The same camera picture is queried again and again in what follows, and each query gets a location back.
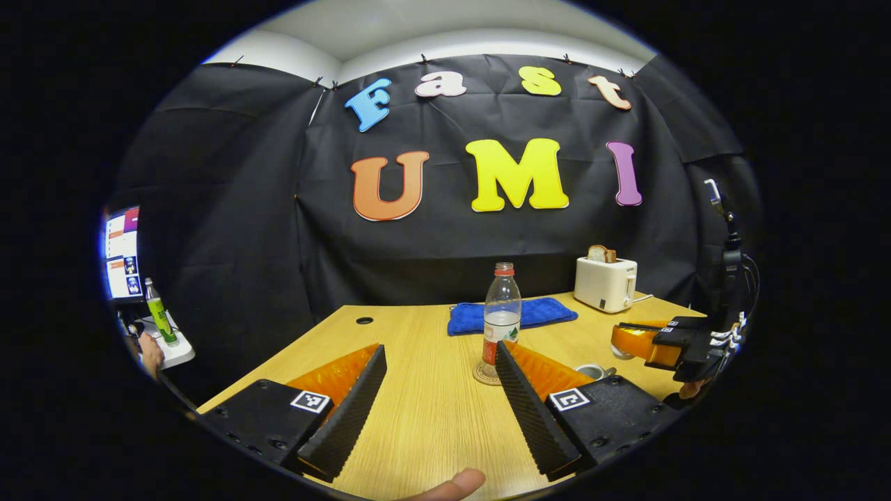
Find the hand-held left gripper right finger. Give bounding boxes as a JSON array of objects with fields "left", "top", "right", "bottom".
[{"left": 494, "top": 340, "right": 681, "bottom": 482}]

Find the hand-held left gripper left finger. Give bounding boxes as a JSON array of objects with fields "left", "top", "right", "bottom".
[{"left": 197, "top": 343, "right": 388, "bottom": 484}]

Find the round wooden coaster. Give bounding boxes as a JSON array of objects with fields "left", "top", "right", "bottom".
[{"left": 472, "top": 358, "right": 503, "bottom": 388}]

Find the clear plastic water bottle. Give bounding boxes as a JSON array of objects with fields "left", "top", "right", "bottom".
[{"left": 482, "top": 262, "right": 523, "bottom": 379}]

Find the green drink bottle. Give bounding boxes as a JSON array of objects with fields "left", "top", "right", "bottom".
[{"left": 144, "top": 278, "right": 179, "bottom": 345}]

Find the white toaster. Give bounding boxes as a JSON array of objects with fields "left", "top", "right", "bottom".
[{"left": 574, "top": 256, "right": 638, "bottom": 314}]

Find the blue folded towel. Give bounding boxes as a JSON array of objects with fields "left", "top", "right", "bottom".
[{"left": 447, "top": 297, "right": 579, "bottom": 337}]

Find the computer monitor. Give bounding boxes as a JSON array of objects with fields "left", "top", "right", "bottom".
[{"left": 104, "top": 205, "right": 143, "bottom": 303}]

